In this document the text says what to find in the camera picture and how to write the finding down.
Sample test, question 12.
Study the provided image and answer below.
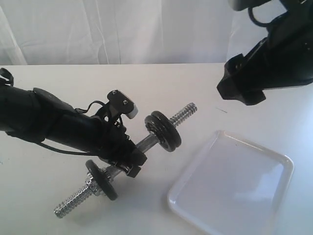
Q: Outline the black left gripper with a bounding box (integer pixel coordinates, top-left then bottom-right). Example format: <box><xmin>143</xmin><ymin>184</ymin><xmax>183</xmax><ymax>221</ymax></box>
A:
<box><xmin>46</xmin><ymin>115</ymin><xmax>147</xmax><ymax>178</ymax></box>

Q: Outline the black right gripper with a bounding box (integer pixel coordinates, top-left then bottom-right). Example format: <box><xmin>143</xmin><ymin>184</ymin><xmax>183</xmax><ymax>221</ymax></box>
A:
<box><xmin>217</xmin><ymin>0</ymin><xmax>313</xmax><ymax>106</ymax></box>

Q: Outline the black weight plate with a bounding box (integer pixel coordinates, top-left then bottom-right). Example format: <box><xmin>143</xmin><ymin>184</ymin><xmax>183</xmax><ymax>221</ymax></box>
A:
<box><xmin>145</xmin><ymin>115</ymin><xmax>176</xmax><ymax>152</ymax></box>
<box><xmin>151</xmin><ymin>111</ymin><xmax>181</xmax><ymax>152</ymax></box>

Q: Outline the chrome threaded dumbbell bar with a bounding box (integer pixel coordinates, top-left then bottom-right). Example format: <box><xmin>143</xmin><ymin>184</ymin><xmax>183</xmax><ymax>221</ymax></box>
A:
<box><xmin>54</xmin><ymin>102</ymin><xmax>198</xmax><ymax>218</ymax></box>

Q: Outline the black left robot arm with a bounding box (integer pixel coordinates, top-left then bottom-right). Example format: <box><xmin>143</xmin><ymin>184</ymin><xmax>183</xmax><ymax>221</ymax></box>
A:
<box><xmin>0</xmin><ymin>68</ymin><xmax>147</xmax><ymax>178</ymax></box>

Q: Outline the chrome star collar nut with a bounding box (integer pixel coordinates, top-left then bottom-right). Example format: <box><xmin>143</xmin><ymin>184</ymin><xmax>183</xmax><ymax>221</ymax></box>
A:
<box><xmin>85</xmin><ymin>173</ymin><xmax>104</xmax><ymax>196</ymax></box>

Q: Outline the white square plastic tray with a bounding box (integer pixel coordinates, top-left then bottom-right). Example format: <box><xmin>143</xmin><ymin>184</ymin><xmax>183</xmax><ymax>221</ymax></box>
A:
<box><xmin>167</xmin><ymin>130</ymin><xmax>294</xmax><ymax>235</ymax></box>

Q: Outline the white backdrop curtain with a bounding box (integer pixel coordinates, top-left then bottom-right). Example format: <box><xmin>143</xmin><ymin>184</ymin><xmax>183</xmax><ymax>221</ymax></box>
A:
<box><xmin>0</xmin><ymin>0</ymin><xmax>313</xmax><ymax>66</ymax></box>

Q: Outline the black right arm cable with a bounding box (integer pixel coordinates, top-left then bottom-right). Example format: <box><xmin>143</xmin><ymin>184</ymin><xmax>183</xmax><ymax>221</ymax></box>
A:
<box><xmin>246</xmin><ymin>0</ymin><xmax>289</xmax><ymax>28</ymax></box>

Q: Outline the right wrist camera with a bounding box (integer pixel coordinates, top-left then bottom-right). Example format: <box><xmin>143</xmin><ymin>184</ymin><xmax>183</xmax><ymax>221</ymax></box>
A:
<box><xmin>227</xmin><ymin>0</ymin><xmax>260</xmax><ymax>11</ymax></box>

